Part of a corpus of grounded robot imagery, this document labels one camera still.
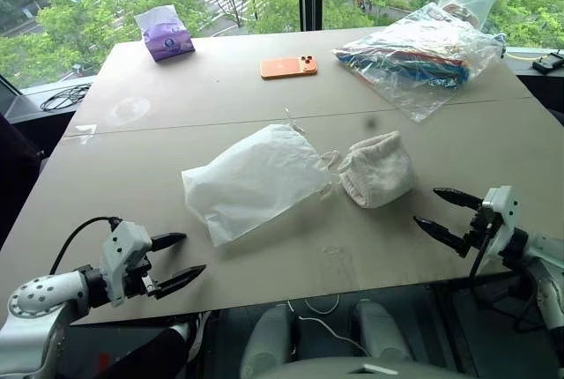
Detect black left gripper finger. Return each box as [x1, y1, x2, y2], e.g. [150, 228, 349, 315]
[152, 232, 188, 254]
[154, 264, 208, 301]

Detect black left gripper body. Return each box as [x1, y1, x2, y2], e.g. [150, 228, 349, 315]
[124, 237, 162, 301]

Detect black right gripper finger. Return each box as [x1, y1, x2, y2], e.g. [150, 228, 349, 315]
[412, 215, 471, 259]
[433, 187, 485, 212]

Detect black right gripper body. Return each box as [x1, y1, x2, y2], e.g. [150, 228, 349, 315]
[461, 208, 504, 249]

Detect white drawstring bag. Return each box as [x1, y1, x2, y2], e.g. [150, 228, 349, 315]
[181, 107, 341, 249]

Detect plastic bag of colourful cloths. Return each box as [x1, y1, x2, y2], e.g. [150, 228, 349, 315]
[330, 1, 506, 124]

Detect black and white shoe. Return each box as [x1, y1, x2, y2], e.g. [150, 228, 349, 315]
[168, 309, 213, 363]

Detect grey robot left thigh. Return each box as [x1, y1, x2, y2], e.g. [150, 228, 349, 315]
[239, 303, 294, 379]

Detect grey robot thigh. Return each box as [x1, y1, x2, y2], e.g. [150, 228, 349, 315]
[239, 303, 294, 379]
[352, 298, 413, 363]

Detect grey robot right thigh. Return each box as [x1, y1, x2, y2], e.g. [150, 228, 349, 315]
[352, 298, 413, 363]

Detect black handheld controller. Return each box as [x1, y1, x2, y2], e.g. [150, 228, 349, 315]
[531, 49, 564, 76]

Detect dark purple chair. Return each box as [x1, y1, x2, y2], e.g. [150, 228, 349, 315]
[0, 108, 46, 240]

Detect grey robot torso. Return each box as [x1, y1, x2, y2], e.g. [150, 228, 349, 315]
[252, 355, 442, 379]

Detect purple tissue pack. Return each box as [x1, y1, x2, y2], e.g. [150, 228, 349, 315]
[132, 4, 197, 63]

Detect orange smartphone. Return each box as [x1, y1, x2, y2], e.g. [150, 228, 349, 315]
[259, 55, 320, 81]

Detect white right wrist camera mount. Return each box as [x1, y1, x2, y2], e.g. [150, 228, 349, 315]
[480, 185, 520, 257]

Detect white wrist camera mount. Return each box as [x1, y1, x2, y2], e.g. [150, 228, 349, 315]
[480, 185, 520, 257]
[100, 220, 154, 308]

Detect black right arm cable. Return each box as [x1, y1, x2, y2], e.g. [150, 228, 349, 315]
[467, 219, 544, 334]

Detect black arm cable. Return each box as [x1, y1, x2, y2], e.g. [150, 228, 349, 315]
[467, 219, 544, 334]
[48, 216, 123, 276]

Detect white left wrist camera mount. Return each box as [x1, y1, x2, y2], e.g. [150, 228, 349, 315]
[100, 220, 154, 308]

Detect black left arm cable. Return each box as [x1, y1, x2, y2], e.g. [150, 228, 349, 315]
[48, 216, 123, 276]

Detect thin white cable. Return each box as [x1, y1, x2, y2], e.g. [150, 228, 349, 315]
[287, 292, 372, 359]

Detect yellow cable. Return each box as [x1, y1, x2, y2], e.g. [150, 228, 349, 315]
[505, 47, 557, 62]

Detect black cable on ledge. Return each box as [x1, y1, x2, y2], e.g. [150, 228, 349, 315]
[40, 83, 92, 112]

